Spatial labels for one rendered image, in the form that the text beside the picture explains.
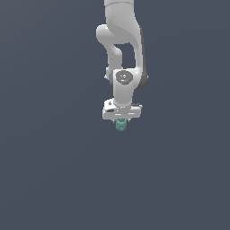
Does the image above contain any small teal block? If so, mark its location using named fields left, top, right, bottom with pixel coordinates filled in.
left=115, top=118, right=128, bottom=132

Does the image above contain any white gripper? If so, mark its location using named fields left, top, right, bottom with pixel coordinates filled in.
left=102, top=98, right=143, bottom=121

